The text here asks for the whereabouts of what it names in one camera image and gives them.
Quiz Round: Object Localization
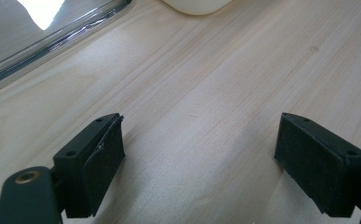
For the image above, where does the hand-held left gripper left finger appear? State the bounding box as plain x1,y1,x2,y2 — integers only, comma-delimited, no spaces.
52,112,127,218

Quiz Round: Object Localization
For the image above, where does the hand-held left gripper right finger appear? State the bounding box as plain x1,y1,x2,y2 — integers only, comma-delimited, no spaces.
273,112,361,218

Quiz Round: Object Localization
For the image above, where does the cream divided storage box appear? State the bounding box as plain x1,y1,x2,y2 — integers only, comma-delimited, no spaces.
160,0,234,17

